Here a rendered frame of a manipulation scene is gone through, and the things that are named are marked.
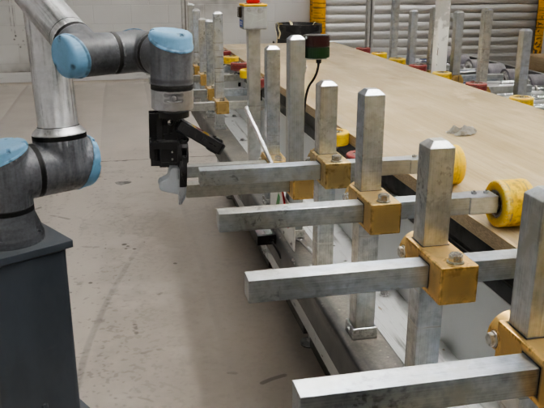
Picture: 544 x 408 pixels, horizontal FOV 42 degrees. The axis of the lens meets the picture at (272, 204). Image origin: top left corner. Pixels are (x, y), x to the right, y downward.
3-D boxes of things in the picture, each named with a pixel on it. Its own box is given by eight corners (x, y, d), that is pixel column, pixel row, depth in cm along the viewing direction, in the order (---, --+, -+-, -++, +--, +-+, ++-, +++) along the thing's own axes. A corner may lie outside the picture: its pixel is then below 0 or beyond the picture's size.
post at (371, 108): (353, 362, 126) (364, 90, 111) (347, 352, 130) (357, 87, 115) (372, 359, 127) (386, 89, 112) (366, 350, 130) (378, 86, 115)
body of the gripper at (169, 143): (149, 160, 160) (147, 107, 156) (188, 159, 162) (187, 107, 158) (150, 169, 153) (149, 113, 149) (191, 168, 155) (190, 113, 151)
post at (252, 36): (248, 180, 218) (247, 29, 204) (245, 176, 223) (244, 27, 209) (262, 180, 219) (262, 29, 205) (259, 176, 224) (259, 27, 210)
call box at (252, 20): (243, 32, 203) (243, 3, 200) (239, 30, 209) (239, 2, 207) (267, 31, 204) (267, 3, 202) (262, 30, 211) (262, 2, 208)
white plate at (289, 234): (292, 251, 163) (292, 210, 160) (269, 215, 188) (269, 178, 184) (295, 251, 164) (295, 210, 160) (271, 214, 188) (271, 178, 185)
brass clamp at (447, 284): (434, 307, 88) (437, 269, 86) (393, 265, 100) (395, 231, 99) (480, 302, 89) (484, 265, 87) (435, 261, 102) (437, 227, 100)
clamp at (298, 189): (292, 200, 161) (293, 179, 159) (279, 183, 173) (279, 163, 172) (316, 198, 162) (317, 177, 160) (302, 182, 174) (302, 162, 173)
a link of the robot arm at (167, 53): (176, 26, 155) (202, 29, 148) (176, 83, 159) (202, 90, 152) (138, 27, 149) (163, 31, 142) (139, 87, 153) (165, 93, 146)
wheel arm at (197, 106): (155, 114, 277) (155, 104, 275) (155, 112, 280) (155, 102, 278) (265, 110, 285) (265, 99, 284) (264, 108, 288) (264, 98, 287)
